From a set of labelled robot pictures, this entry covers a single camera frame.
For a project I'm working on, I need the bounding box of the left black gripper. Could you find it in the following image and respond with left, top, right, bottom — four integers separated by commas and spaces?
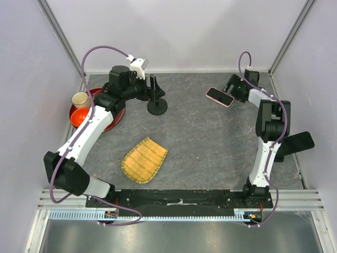
122, 72, 165, 103

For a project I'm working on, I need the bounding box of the black smartphone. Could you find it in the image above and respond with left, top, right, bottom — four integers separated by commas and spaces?
277, 131, 315, 156

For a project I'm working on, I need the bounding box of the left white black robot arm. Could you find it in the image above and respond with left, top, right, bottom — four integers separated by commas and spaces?
44, 65, 167, 207

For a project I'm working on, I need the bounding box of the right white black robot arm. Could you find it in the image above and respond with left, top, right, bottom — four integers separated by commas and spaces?
223, 70, 291, 208

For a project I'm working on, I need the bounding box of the black round-base clamp phone stand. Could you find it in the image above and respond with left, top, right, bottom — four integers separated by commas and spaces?
147, 98, 168, 115

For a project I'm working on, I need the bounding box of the black folding phone stand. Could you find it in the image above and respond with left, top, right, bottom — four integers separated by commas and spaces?
274, 153, 286, 162

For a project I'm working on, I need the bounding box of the pink case smartphone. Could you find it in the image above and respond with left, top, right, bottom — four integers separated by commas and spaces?
205, 87, 235, 108

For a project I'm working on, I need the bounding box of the red round lacquer tray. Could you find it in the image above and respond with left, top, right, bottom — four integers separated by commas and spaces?
69, 88, 125, 133

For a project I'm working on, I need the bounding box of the woven bamboo tray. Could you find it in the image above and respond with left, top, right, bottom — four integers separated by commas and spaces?
121, 137, 168, 184

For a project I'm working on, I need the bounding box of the beige cup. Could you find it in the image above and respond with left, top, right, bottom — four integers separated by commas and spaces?
72, 92, 91, 109

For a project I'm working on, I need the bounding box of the orange bowl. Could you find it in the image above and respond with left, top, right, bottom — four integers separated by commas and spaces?
70, 108, 89, 129

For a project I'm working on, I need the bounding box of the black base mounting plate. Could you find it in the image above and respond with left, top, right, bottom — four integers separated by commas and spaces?
85, 188, 274, 218

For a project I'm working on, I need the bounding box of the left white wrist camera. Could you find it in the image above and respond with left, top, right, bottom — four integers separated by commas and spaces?
126, 54, 148, 80

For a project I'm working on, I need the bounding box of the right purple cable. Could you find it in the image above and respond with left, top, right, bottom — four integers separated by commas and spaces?
234, 51, 288, 228

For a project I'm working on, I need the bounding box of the slotted cable duct rail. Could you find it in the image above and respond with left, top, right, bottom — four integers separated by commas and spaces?
49, 209, 262, 222

